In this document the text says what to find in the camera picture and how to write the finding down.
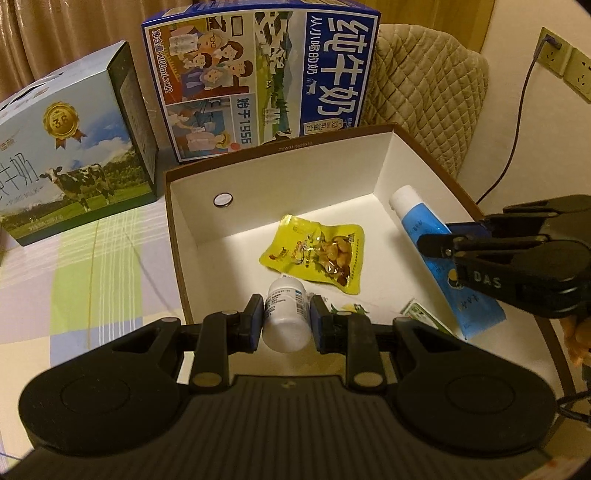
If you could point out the beige quilted cushion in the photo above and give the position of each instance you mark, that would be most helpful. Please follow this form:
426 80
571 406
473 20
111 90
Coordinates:
425 92

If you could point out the white pill bottle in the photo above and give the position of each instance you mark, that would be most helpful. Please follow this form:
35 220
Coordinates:
287 318

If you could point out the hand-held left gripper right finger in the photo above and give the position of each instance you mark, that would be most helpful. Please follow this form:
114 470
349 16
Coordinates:
317 323

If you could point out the brown cardboard box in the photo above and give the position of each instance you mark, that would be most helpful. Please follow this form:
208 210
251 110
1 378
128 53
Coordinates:
323 194

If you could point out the person's right hand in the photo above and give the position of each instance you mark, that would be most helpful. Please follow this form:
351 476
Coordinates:
579 341

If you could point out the green slim box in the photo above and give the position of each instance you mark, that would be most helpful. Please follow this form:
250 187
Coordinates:
427 316

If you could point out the green milk carton box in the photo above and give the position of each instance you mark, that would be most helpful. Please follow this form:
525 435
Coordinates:
69 175

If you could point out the blue milk carton box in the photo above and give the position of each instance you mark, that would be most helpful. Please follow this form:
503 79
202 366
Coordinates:
277 78

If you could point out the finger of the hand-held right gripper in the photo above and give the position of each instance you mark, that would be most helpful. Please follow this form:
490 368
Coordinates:
466 229
480 245

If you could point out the yellow snack packet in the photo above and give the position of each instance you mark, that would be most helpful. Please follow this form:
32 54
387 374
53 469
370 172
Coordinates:
318 249

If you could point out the plaid bedsheet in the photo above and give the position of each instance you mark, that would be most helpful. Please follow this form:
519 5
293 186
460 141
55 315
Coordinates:
92 277

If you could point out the white medicine box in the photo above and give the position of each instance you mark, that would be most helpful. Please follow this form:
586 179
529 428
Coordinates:
355 310

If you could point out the blue and white tube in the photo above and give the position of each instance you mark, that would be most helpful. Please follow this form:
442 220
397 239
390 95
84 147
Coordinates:
415 217

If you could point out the beige curtain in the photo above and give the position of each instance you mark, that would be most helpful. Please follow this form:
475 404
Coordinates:
69 37

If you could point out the wall socket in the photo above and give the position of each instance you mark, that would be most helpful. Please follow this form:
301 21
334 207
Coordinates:
581 74
557 50

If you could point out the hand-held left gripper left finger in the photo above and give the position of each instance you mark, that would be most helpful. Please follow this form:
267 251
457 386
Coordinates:
253 323

